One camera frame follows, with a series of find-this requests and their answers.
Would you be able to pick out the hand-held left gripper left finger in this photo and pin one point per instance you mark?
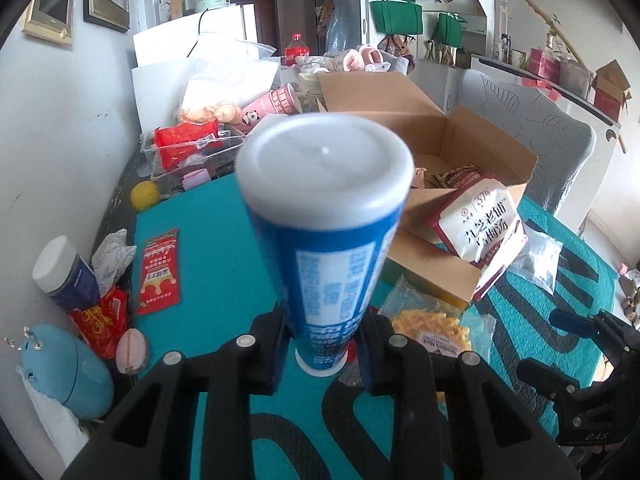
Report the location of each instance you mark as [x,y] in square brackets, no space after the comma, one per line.
[272,355]

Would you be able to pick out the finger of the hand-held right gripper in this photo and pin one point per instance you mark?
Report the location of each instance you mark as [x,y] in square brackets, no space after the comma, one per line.
[572,322]
[547,377]

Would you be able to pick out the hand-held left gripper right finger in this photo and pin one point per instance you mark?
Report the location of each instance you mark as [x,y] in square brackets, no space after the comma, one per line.
[372,355]

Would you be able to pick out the waffle packet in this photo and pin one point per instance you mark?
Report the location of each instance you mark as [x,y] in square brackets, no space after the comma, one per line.
[430,330]

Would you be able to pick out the blue tablet tube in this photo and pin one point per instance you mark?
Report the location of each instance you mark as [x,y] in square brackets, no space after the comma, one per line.
[325,260]

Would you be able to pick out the white drink mix pouch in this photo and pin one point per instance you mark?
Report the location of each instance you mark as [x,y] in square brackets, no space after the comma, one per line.
[485,230]

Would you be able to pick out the brown cereal packet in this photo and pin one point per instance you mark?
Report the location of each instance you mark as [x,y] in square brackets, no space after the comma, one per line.
[460,177]

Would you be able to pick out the clear zip bag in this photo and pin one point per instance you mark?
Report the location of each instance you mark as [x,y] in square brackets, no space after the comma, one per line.
[537,260]

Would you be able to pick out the teal bubble mat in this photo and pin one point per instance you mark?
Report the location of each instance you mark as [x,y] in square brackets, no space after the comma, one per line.
[210,240]

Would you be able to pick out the pink oval case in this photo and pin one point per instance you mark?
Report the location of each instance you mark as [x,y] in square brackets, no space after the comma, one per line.
[132,351]

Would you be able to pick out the red sachet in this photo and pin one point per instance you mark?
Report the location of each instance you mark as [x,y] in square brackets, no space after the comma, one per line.
[157,270]

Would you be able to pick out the red plastic bag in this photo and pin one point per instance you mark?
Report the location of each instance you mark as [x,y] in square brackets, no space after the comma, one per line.
[100,322]

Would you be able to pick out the crumpled white tissue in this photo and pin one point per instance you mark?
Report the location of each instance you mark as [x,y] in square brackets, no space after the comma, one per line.
[112,260]

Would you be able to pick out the grey covered chair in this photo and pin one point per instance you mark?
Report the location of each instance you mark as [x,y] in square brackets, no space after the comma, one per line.
[545,130]

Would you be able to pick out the light blue round toy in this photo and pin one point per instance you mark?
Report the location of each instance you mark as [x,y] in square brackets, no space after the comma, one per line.
[70,370]

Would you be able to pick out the yellow lemon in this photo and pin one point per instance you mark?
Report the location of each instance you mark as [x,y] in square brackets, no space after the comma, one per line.
[145,196]

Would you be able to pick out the clear plastic container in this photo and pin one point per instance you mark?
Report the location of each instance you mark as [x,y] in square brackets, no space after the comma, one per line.
[220,155]

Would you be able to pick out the white lid blue jar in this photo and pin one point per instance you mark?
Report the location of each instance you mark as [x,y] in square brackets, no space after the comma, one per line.
[65,270]

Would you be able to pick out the red snack packet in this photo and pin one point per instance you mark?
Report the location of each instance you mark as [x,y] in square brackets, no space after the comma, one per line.
[185,142]

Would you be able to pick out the small open cardboard box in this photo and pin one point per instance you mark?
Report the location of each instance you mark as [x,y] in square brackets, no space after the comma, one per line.
[610,92]

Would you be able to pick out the pink panda cup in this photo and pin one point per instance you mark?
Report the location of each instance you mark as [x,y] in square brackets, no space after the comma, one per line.
[255,116]

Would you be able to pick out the bag of round buns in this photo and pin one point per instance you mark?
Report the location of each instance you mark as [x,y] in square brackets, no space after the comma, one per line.
[210,112]

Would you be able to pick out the pink paper cup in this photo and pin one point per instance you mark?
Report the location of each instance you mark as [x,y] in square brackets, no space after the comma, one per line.
[285,100]

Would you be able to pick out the red gift box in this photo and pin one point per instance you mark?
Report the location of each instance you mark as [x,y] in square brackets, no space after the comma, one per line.
[545,62]

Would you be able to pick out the white foam board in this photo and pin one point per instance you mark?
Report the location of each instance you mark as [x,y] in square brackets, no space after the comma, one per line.
[160,95]

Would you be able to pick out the pink plush slippers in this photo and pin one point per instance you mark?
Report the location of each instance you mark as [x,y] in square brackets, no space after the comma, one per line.
[360,57]

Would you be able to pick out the cola bottle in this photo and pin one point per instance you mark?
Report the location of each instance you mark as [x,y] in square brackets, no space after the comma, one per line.
[297,52]

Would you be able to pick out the tall glass bottle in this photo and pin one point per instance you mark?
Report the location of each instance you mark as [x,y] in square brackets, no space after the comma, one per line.
[502,25]

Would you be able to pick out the bamboo branch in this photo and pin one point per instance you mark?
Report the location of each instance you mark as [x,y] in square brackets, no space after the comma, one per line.
[550,15]

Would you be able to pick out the patterned cloth bag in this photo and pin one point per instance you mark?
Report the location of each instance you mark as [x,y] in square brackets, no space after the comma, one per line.
[397,47]

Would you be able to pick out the brown door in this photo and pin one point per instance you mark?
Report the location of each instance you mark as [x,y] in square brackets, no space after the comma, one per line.
[265,25]

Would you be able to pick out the blue plastic bag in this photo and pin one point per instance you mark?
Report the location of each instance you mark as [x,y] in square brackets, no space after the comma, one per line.
[342,25]

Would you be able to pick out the large green tote bag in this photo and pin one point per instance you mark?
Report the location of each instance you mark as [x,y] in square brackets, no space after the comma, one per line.
[395,15]

